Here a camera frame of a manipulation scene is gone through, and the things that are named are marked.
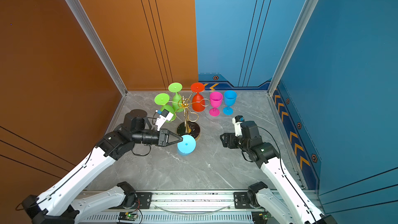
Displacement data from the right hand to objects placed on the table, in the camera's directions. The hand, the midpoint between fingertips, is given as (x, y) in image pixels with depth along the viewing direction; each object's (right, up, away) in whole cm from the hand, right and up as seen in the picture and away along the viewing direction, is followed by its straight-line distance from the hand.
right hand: (225, 136), depth 77 cm
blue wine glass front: (-18, -1, -15) cm, 23 cm away
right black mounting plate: (+7, -29, -4) cm, 30 cm away
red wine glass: (-14, +16, +11) cm, 24 cm away
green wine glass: (-31, +18, -1) cm, 36 cm away
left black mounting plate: (-39, -30, -3) cm, 49 cm away
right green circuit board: (+15, -35, -7) cm, 39 cm away
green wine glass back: (-26, +18, +9) cm, 33 cm away
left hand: (-20, +2, -15) cm, 25 cm away
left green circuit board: (-46, -36, -6) cm, 59 cm away
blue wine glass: (+6, +19, +19) cm, 28 cm away
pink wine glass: (-3, +19, +25) cm, 32 cm away
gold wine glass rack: (-20, +2, +17) cm, 27 cm away
